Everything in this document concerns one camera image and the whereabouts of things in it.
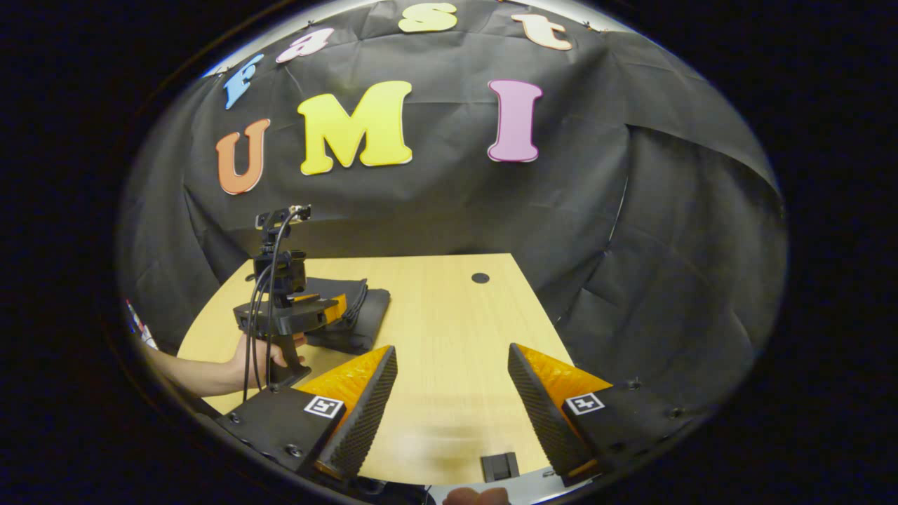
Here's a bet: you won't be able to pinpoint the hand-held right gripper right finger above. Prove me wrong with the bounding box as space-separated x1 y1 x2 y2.
507 342 703 489

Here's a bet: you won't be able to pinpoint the black backdrop cloth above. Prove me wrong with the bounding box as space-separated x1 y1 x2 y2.
116 0 790 422

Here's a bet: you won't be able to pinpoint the dark grey jeans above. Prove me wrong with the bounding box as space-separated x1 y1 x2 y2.
302 277 392 356

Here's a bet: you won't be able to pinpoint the small black clamp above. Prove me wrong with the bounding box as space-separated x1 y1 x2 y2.
481 452 521 483

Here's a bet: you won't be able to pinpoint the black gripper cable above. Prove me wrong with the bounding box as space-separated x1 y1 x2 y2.
241 206 311 404

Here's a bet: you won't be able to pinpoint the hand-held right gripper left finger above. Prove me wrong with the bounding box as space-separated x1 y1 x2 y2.
216 344 399 482

